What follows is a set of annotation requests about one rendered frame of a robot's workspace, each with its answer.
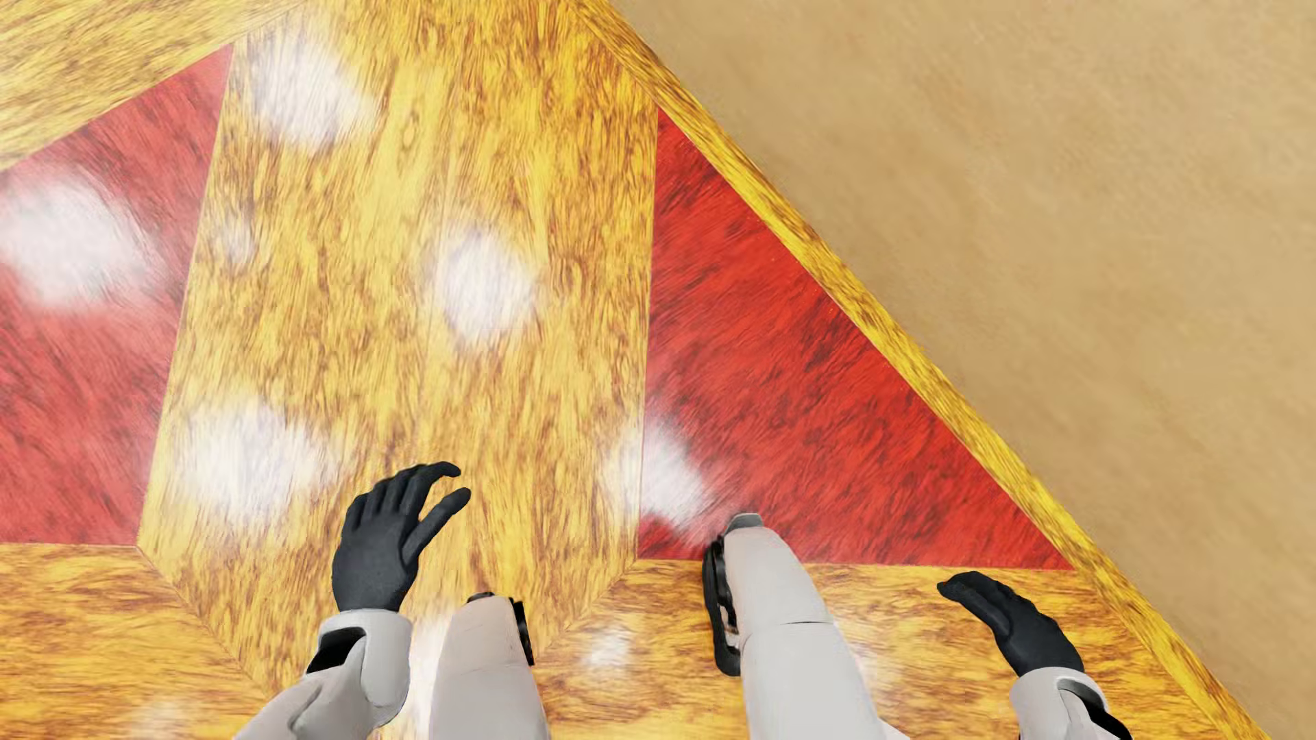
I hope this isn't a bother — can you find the white left robot leg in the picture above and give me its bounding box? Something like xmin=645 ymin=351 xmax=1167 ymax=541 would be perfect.
xmin=426 ymin=591 xmax=552 ymax=740

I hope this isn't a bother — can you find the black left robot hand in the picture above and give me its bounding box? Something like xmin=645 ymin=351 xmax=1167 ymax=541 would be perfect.
xmin=331 ymin=461 xmax=472 ymax=615

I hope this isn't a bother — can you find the white robot leg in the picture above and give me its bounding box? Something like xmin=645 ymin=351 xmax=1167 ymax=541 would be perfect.
xmin=426 ymin=591 xmax=552 ymax=740
xmin=702 ymin=514 xmax=910 ymax=740

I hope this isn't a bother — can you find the white right robot leg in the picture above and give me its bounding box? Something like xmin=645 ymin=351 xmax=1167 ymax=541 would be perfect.
xmin=702 ymin=514 xmax=910 ymax=740

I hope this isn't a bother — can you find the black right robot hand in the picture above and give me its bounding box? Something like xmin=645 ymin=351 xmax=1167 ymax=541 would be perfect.
xmin=936 ymin=571 xmax=1085 ymax=678

